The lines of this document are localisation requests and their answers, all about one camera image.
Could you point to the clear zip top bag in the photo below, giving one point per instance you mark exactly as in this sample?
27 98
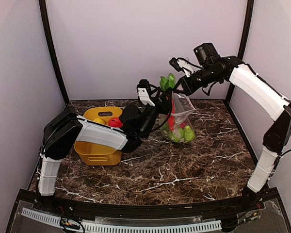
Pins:
183 109

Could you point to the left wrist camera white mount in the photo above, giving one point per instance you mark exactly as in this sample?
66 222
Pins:
144 93

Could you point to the yellow plastic basket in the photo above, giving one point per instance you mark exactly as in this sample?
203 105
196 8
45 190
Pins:
94 154

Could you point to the black front rail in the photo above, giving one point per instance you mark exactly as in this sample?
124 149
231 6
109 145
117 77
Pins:
220 209

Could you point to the left black frame post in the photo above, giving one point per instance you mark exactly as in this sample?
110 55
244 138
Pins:
51 50

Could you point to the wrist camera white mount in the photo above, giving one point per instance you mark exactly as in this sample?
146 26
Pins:
144 93
181 65

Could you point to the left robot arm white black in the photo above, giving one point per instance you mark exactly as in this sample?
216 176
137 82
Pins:
68 127

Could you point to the green cabbage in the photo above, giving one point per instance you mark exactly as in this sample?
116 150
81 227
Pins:
177 135
189 134

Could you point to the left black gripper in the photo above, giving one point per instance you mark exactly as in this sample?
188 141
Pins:
165 105

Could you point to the orange carrot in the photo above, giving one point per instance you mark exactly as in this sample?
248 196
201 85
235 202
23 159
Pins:
166 83

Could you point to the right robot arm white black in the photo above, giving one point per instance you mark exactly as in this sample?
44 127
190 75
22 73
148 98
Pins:
214 68

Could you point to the yellow lemon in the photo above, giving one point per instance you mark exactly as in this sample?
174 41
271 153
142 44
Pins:
99 121

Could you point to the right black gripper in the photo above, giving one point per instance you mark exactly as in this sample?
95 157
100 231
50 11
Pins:
188 89

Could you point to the white slotted cable duct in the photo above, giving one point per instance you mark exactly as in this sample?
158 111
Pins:
124 227

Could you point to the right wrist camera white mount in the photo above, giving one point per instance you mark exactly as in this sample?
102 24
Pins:
181 65

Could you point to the red apple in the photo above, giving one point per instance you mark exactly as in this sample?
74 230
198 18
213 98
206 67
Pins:
115 122

